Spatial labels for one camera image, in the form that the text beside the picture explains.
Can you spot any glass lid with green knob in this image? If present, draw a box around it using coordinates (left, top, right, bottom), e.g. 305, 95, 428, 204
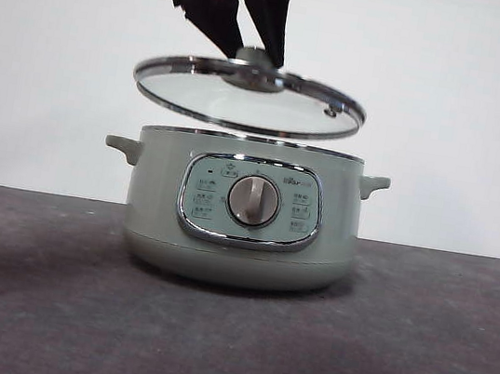
128, 29, 375, 150

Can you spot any sage green electric cooking pot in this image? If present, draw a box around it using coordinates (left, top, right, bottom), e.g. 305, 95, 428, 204
86, 114, 396, 309

